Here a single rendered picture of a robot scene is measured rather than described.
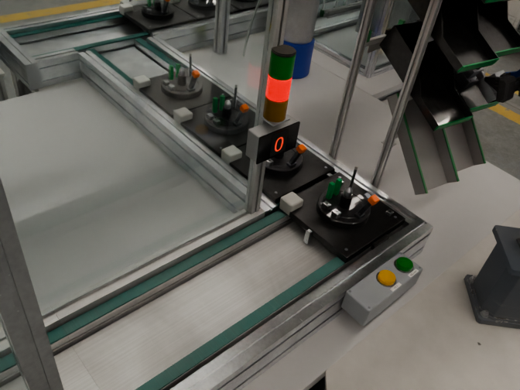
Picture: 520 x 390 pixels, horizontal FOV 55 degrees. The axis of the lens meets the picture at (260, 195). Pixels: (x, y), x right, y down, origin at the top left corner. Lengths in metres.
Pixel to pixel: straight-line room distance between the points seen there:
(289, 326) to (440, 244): 0.61
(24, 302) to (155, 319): 0.66
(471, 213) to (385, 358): 0.64
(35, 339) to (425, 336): 0.95
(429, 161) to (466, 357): 0.54
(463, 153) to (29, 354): 1.35
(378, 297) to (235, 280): 0.33
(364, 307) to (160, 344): 0.44
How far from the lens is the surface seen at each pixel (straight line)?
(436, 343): 1.29
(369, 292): 1.18
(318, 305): 1.12
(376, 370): 1.19
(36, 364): 0.57
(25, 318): 0.51
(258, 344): 1.04
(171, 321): 1.12
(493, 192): 1.81
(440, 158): 1.52
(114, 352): 1.09
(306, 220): 1.28
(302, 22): 2.05
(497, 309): 1.35
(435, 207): 1.64
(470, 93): 1.52
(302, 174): 1.42
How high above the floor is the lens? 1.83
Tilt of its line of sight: 41 degrees down
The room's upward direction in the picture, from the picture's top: 8 degrees clockwise
